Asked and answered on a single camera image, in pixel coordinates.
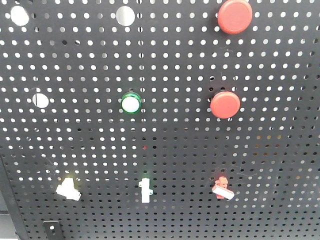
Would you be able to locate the red lit selector switch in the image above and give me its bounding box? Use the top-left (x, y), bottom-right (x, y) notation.
top-left (211, 176), bottom-right (235, 200)

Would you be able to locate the yellow lit selector switch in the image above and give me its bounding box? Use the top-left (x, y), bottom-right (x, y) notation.
top-left (55, 177), bottom-right (81, 201)

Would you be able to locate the green illuminated push button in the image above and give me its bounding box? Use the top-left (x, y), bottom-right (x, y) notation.
top-left (120, 92), bottom-right (142, 114)

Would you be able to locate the black perforated pegboard panel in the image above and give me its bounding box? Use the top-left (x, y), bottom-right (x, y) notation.
top-left (0, 0), bottom-right (320, 240)

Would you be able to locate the lower red mushroom button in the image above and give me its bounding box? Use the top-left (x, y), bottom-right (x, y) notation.
top-left (210, 91), bottom-right (241, 119)

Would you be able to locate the red mushroom button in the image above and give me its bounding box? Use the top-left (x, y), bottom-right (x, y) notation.
top-left (217, 0), bottom-right (253, 35)
top-left (210, 91), bottom-right (241, 119)

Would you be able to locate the upper red mushroom button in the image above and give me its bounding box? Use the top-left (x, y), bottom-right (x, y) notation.
top-left (217, 0), bottom-right (253, 35)

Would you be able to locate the white green-lit selector switch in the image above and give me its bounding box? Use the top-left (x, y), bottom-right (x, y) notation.
top-left (138, 178), bottom-right (154, 204)

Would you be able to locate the left black clamp bracket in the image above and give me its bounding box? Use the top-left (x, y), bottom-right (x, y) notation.
top-left (42, 220), bottom-right (64, 240)

